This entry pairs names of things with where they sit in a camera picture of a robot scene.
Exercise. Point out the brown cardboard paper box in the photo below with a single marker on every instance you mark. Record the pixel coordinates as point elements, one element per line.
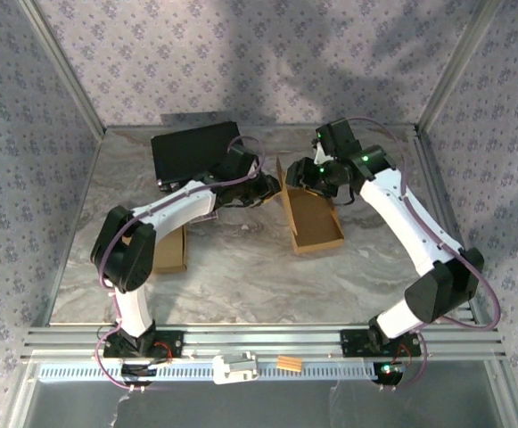
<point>312,223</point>
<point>171,254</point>

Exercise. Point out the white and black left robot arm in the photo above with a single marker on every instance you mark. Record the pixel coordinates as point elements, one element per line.
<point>174,209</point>

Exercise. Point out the black hard case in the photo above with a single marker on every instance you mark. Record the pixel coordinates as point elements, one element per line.
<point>187,151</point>

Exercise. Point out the small striped wooden block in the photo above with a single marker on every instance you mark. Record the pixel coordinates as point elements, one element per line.
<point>289,363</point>

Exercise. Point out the white printed plastic part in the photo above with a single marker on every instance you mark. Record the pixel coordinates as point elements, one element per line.
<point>227,372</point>

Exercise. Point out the black round controller board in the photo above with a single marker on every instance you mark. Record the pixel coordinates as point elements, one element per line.
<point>392,376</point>
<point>134,371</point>

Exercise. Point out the aluminium side rail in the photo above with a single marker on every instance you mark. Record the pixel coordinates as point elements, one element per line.
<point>434,178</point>

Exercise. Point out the aluminium front rail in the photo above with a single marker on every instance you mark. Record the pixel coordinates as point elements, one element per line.
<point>263,341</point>

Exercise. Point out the aluminium frame post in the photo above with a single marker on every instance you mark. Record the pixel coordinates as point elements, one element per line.
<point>508,397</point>
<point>22,401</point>
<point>457,67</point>
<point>63,67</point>

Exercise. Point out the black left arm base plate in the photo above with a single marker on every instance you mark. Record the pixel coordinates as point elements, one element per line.
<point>177,345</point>

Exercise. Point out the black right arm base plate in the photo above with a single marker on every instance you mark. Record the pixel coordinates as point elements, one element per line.
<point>352,343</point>

